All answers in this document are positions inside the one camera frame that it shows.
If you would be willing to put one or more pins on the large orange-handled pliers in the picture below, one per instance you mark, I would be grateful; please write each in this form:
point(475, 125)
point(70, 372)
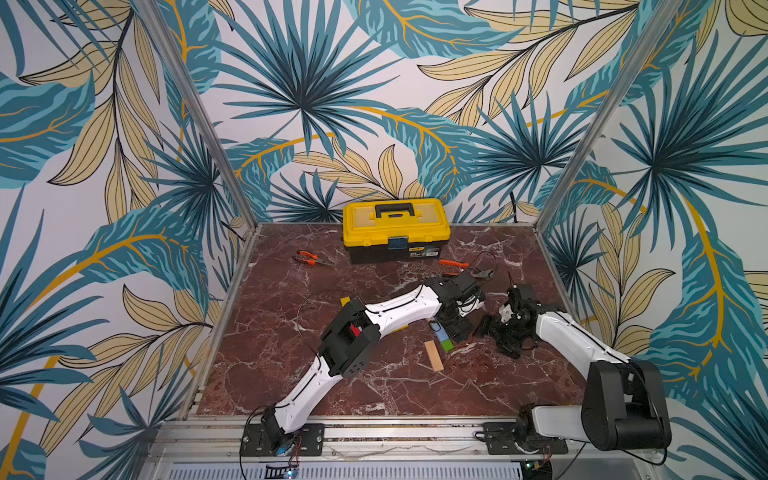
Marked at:
point(464, 267)

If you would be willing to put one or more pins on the small orange-handled pliers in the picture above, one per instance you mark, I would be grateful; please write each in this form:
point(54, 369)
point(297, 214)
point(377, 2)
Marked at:
point(309, 258)

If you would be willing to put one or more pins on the light blue block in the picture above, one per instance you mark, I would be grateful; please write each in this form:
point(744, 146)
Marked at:
point(438, 331)

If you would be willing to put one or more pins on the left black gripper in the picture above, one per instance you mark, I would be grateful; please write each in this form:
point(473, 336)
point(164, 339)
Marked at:
point(461, 331)

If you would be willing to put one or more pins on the yellow black toolbox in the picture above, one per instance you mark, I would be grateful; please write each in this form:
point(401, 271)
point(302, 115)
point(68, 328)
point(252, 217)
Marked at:
point(395, 230)

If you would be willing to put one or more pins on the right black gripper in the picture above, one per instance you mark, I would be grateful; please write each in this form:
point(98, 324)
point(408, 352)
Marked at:
point(501, 327)

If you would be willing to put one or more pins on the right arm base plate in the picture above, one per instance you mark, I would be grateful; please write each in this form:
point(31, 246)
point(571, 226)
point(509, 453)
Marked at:
point(508, 438)

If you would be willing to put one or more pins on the natural wood block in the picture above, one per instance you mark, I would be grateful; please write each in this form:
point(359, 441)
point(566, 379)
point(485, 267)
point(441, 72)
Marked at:
point(433, 356)

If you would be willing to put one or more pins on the aluminium front rail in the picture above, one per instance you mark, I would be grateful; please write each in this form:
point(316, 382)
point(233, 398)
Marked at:
point(420, 447)

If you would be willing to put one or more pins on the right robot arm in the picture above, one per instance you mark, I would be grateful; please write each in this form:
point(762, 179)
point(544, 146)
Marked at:
point(623, 407)

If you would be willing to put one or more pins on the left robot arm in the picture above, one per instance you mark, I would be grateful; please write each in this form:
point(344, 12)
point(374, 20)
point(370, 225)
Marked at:
point(349, 341)

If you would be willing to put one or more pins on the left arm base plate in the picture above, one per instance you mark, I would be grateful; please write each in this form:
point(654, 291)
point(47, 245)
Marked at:
point(260, 441)

